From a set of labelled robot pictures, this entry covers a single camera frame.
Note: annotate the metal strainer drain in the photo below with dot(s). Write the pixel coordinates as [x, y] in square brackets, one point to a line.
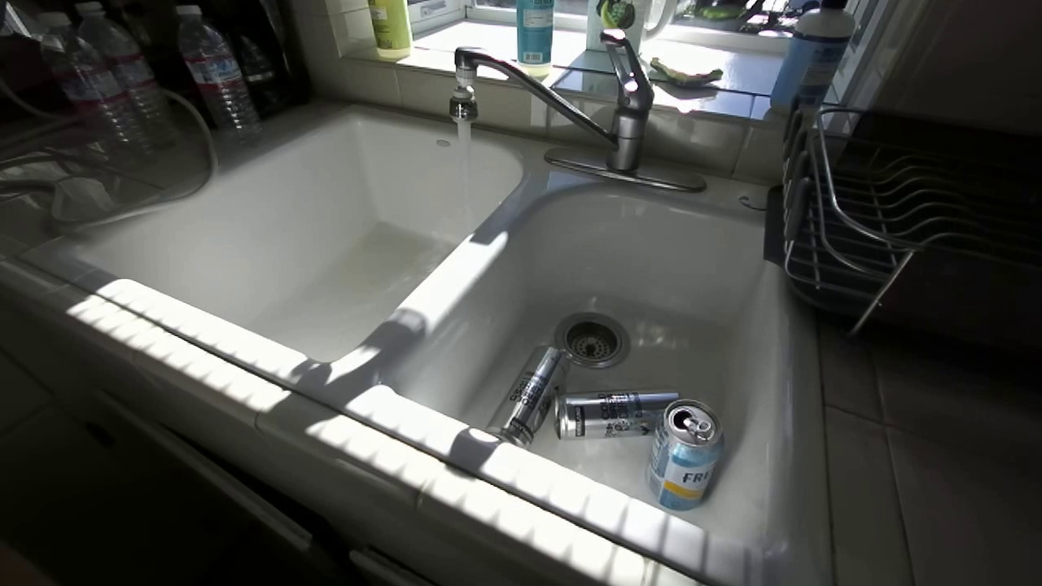
[589, 342]

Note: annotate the silver drink can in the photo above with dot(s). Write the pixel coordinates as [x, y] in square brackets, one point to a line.
[537, 392]
[613, 414]

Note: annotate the white double basin sink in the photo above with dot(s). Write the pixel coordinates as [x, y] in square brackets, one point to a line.
[326, 215]

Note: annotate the blue drink can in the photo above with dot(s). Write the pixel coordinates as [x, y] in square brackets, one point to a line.
[685, 461]

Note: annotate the teal label soap bottle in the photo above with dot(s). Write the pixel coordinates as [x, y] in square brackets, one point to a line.
[534, 26]

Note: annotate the green sponge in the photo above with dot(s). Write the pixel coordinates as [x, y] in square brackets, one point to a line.
[685, 74]

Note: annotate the yellow-green spray bottle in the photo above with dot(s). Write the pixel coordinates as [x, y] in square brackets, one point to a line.
[391, 23]

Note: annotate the clear plastic water bottle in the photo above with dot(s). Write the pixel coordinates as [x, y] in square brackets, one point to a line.
[130, 77]
[215, 77]
[75, 87]

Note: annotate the blue pump bottle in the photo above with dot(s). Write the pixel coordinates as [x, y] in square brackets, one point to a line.
[813, 55]

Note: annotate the chrome faucet base plate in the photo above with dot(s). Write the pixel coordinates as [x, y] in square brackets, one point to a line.
[652, 178]

